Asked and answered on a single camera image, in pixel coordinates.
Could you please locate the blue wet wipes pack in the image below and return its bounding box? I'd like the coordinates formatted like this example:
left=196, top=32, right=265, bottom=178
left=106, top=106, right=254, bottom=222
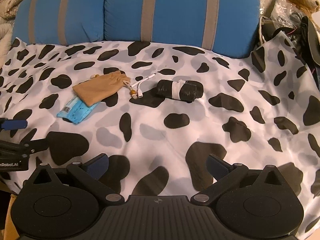
left=56, top=96, right=99, bottom=124

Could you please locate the tan drawstring pouch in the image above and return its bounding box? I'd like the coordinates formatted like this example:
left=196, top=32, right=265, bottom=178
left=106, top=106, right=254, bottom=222
left=73, top=70, right=131, bottom=107

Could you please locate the black roll with white tape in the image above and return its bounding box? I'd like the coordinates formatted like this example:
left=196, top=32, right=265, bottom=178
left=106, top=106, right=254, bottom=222
left=156, top=80, right=204, bottom=103

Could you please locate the cow print blanket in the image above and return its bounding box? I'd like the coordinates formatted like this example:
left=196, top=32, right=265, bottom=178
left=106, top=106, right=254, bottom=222
left=1, top=33, right=319, bottom=239

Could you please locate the left blue striped cushion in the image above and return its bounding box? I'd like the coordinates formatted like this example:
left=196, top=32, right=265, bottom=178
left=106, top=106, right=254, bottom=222
left=12, top=0, right=105, bottom=46

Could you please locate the blue striped cushion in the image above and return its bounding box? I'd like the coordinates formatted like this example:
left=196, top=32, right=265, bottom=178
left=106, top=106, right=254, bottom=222
left=12, top=0, right=105, bottom=46
left=104, top=0, right=260, bottom=59

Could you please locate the beige quilted blanket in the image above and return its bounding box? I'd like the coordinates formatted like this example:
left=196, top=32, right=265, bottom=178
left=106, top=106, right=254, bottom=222
left=1, top=0, right=23, bottom=67

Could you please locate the right blue striped cushion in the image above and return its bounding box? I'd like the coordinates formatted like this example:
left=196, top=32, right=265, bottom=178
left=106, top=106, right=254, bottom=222
left=104, top=0, right=260, bottom=59

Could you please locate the white adapter cable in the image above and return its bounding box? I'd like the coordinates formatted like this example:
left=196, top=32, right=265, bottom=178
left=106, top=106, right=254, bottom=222
left=129, top=73, right=157, bottom=100

